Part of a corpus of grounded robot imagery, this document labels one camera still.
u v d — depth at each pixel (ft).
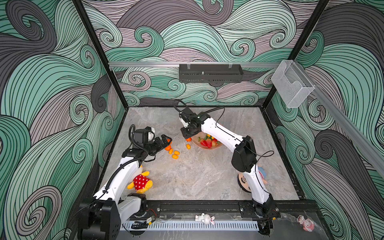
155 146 2.36
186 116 2.34
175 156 3.03
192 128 2.45
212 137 2.04
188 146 3.15
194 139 3.18
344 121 1.95
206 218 2.24
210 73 3.13
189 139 3.18
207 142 3.03
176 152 3.10
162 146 2.34
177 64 3.05
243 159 1.73
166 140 2.40
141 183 2.53
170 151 3.09
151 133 2.21
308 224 2.17
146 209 2.38
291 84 2.60
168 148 3.10
